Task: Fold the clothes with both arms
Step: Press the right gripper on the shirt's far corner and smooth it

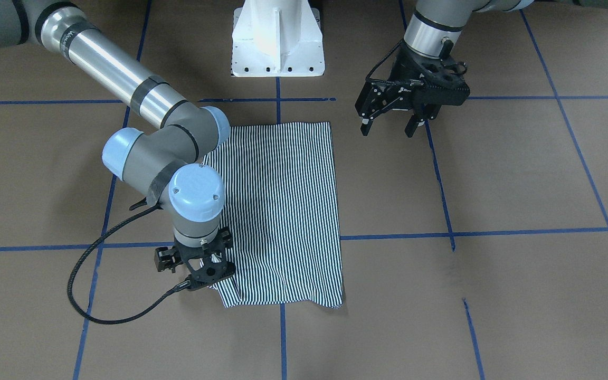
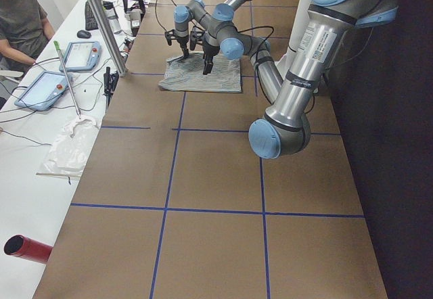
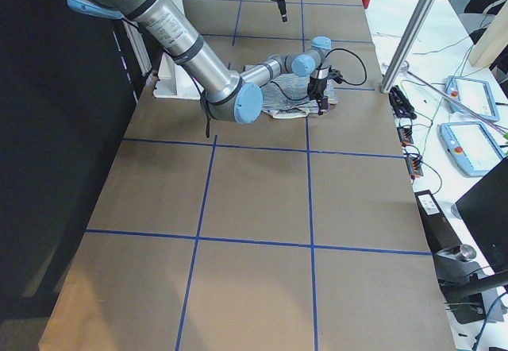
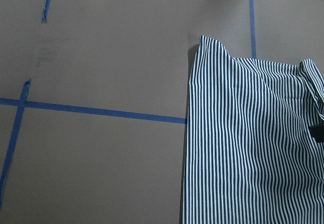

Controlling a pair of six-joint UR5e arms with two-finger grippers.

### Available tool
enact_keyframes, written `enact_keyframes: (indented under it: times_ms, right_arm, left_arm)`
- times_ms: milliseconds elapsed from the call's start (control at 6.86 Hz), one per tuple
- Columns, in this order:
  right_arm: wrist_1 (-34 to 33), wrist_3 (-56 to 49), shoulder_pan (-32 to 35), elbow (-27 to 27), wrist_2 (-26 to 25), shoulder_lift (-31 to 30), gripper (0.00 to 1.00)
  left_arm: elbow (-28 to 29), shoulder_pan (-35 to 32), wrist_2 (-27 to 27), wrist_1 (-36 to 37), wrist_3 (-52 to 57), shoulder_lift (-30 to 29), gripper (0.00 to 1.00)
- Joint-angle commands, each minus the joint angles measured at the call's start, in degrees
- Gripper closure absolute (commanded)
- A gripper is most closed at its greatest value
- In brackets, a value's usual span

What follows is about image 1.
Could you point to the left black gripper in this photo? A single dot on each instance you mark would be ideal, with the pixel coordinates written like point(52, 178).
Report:
point(404, 70)

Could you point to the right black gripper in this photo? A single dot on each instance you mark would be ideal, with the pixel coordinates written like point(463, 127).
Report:
point(164, 259)

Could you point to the navy white striped polo shirt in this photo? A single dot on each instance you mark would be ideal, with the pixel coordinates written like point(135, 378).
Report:
point(282, 210)

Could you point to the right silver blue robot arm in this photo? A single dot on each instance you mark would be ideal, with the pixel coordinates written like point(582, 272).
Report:
point(56, 196)

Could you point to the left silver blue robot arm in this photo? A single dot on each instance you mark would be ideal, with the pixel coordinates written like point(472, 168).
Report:
point(436, 26)

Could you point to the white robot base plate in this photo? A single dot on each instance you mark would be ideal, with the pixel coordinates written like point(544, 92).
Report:
point(277, 39)

